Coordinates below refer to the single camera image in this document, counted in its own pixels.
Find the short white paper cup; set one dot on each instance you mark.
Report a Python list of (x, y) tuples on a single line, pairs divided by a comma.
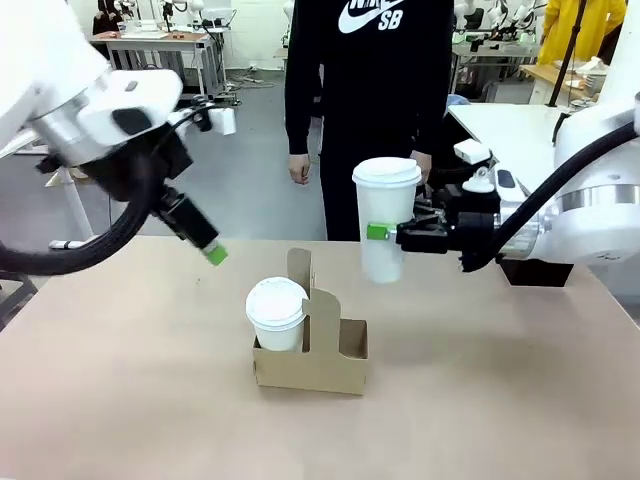
[(277, 341)]

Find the white plastic cup lid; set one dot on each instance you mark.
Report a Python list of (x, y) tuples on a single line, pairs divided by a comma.
[(387, 170), (275, 302)]

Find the white side table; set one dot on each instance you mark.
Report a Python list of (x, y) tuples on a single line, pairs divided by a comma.
[(515, 130)]

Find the background person dark clothes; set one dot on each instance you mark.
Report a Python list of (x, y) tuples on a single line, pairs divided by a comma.
[(107, 17)]

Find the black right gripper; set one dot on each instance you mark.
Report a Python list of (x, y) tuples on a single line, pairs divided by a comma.
[(472, 232)]

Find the black tripod pole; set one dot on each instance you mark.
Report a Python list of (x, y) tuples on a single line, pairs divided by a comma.
[(563, 65)]

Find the person left forearm black sleeve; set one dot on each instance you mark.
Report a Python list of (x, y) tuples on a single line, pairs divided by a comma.
[(432, 115)]

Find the person right forearm black sleeve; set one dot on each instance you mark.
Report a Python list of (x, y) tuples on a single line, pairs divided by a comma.
[(302, 115)]

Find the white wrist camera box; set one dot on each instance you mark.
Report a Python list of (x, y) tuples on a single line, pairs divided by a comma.
[(223, 121), (471, 151)]

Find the white round knob fixture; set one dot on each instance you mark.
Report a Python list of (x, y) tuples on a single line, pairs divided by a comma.
[(479, 182)]

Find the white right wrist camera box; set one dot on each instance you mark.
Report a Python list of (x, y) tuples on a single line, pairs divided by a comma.
[(471, 151)]

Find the person torso black hoodie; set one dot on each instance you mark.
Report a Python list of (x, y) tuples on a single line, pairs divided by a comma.
[(370, 125)]

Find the white black marker pen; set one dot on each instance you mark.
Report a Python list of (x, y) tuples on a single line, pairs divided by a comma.
[(65, 244)]

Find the person right hand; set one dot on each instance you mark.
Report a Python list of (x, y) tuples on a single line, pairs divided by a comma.
[(300, 167)]

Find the wooden background table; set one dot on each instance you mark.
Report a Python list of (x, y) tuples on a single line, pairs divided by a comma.
[(550, 75)]

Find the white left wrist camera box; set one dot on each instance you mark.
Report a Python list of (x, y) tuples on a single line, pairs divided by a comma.
[(223, 121)]

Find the black box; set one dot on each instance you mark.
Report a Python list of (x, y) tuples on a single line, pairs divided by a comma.
[(535, 272)]

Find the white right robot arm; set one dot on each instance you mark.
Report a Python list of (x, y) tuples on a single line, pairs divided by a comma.
[(590, 150)]

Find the grey background work table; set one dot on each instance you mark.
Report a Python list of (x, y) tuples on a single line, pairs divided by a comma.
[(150, 42), (500, 48)]

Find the person left hand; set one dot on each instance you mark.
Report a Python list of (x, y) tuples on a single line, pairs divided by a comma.
[(425, 167)]

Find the person in yellow coat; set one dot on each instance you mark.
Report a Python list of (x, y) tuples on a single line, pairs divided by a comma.
[(565, 30)]

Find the brown cardboard cup carrier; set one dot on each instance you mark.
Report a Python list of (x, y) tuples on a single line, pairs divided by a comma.
[(310, 375)]

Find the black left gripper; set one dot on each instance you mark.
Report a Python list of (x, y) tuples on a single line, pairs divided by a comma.
[(170, 155)]

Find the tall white paper cup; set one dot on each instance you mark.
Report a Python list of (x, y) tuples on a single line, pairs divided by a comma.
[(385, 205)]

